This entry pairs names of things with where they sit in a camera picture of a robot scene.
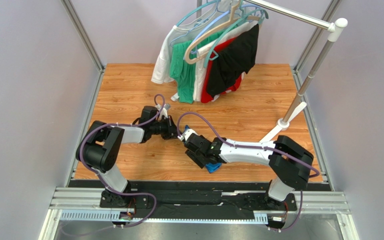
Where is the black t-shirt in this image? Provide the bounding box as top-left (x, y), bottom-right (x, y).
top-left (213, 24), bottom-right (260, 84)

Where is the white t-shirt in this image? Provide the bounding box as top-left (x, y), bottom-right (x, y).
top-left (169, 22), bottom-right (258, 104)
top-left (151, 24), bottom-right (200, 84)

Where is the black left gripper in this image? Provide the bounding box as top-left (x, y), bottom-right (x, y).
top-left (150, 115), bottom-right (182, 141)

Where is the red t-shirt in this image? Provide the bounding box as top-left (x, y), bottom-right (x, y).
top-left (200, 36), bottom-right (246, 104)

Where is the white clothes rack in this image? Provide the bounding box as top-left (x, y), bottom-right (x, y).
top-left (196, 0), bottom-right (349, 143)

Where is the teal hanger left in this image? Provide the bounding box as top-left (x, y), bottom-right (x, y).
top-left (176, 0), bottom-right (220, 27)

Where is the blue cloth napkin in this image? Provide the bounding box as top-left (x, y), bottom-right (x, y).
top-left (183, 125), bottom-right (223, 174)

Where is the white t-shirt middle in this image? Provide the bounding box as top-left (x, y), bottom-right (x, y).
top-left (169, 22), bottom-right (258, 104)

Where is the teal plastic hanger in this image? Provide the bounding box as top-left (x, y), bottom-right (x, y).
top-left (190, 20), bottom-right (254, 68)

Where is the white t-shirt left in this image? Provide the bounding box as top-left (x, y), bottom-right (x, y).
top-left (151, 24), bottom-right (200, 84)

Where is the blue plastic hanger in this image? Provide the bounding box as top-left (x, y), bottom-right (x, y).
top-left (167, 10), bottom-right (224, 57)

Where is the green t-shirt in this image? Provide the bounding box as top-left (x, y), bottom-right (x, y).
top-left (168, 31), bottom-right (226, 104)

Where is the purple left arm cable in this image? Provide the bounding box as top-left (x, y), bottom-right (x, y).
top-left (78, 94), bottom-right (158, 231)

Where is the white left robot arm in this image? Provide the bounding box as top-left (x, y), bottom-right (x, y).
top-left (75, 103), bottom-right (178, 194)

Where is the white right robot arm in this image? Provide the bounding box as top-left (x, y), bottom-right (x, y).
top-left (178, 129), bottom-right (319, 202)

